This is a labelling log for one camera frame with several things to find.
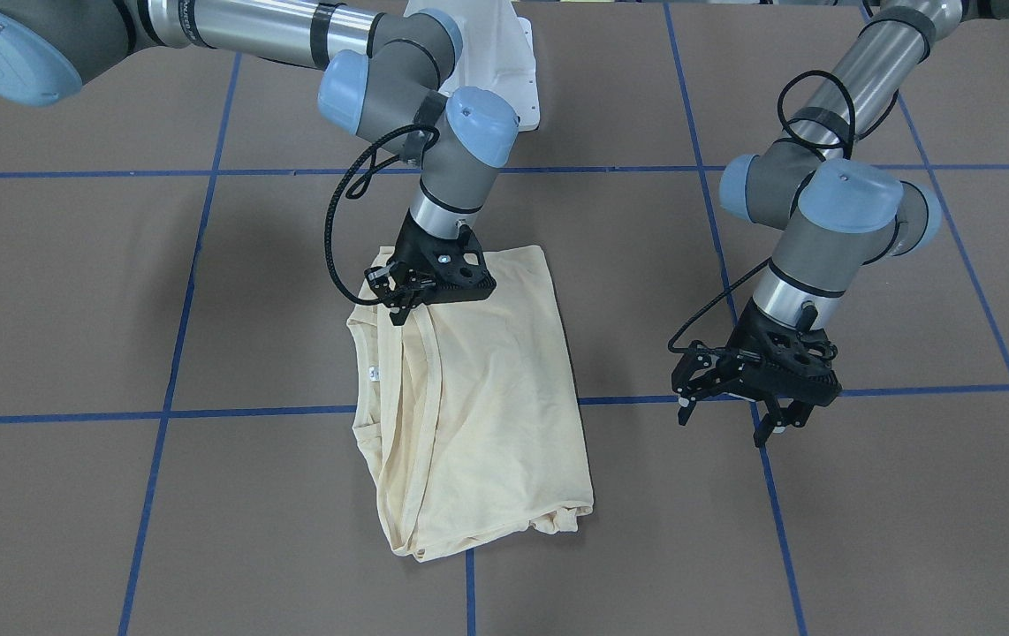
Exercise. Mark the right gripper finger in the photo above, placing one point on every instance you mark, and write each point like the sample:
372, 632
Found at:
400, 308
387, 284

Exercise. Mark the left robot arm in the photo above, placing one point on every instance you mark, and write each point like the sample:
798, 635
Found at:
836, 215

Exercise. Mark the cream long-sleeve printed shirt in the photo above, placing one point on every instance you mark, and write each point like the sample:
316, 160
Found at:
468, 416

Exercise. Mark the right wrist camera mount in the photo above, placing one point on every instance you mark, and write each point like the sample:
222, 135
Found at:
452, 270

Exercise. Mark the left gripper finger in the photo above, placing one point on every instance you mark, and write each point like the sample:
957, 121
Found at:
795, 415
699, 380

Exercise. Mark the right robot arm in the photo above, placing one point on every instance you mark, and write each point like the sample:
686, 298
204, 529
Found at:
382, 81

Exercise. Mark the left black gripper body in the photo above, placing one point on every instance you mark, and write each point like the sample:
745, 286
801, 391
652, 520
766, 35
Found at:
740, 343

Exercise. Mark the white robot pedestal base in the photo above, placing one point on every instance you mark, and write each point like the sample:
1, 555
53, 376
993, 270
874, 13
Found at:
497, 55

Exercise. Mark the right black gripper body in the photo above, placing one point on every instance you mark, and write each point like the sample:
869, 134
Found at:
408, 253

